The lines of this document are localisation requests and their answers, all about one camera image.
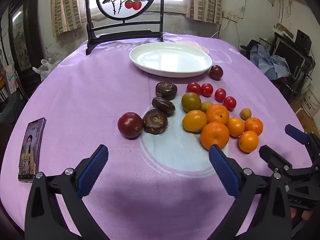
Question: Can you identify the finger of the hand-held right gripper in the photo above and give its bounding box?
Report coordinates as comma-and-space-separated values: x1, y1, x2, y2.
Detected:
285, 124, 320, 157
259, 145, 293, 178

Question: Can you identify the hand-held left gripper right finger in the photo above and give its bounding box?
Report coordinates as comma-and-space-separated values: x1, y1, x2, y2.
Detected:
207, 144, 293, 240

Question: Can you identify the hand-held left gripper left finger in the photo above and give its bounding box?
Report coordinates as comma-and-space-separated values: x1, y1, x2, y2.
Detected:
24, 144, 110, 240

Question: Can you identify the small orange tangerine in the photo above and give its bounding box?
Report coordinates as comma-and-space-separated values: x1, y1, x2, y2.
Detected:
238, 130, 259, 153
244, 117, 264, 136
227, 117, 245, 138

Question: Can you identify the large orange tangerine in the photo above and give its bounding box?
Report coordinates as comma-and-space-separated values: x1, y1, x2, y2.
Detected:
205, 104, 230, 126
200, 121, 230, 151

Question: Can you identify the yellow orange tangerine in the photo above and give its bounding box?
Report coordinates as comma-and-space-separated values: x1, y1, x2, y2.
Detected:
182, 110, 208, 133

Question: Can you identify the large dark purple tomato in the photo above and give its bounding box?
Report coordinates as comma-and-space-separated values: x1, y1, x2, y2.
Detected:
117, 112, 144, 139

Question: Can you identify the red cherry tomato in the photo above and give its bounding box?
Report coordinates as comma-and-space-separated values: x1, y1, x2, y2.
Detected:
201, 83, 214, 98
223, 96, 237, 111
214, 88, 227, 103
186, 82, 202, 95

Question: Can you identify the greenish yellow tangerine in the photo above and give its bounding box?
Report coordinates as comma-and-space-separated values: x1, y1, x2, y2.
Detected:
181, 92, 202, 113

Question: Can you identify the brown water chestnut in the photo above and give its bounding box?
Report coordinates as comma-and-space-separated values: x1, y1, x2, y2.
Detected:
142, 109, 168, 135
151, 97, 176, 117
155, 81, 178, 101

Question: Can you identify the white oval plate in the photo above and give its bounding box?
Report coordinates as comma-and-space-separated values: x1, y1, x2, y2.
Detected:
129, 42, 213, 78

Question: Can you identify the person's right hand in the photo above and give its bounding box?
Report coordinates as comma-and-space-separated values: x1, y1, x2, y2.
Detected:
290, 206, 313, 222

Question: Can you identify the white bucket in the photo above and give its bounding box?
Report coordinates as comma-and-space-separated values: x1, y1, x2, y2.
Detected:
301, 84, 320, 118

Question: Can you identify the blue cloth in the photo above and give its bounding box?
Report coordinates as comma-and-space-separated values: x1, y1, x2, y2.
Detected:
250, 44, 292, 81

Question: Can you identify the purple tablecloth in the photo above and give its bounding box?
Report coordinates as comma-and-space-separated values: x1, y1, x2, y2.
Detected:
0, 31, 316, 240

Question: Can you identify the black monitor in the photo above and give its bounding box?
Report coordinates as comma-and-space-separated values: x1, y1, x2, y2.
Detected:
272, 34, 313, 78

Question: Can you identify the black speaker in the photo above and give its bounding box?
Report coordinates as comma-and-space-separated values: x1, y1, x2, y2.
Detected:
295, 29, 312, 52

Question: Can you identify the black cloth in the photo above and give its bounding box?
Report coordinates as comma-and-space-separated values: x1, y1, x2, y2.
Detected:
239, 39, 271, 61

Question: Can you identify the small dark purple tomato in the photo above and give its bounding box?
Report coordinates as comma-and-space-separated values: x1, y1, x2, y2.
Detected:
209, 65, 224, 81

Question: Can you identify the cardboard box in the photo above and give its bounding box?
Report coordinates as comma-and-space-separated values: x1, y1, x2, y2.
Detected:
273, 23, 295, 39

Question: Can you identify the white plastic bag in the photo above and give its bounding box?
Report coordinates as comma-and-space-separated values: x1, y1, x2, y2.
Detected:
32, 58, 57, 81

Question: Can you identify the dark wooden cabinet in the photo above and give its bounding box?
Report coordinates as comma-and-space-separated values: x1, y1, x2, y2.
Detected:
7, 1, 42, 99

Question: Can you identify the beige checked curtain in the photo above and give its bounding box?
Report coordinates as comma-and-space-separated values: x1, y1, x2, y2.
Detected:
51, 0, 83, 37
185, 0, 223, 26

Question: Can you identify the white cable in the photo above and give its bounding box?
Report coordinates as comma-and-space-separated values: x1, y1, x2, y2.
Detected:
209, 17, 231, 39

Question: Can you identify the white wall socket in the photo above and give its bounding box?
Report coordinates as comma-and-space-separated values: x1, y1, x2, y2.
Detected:
222, 11, 238, 22

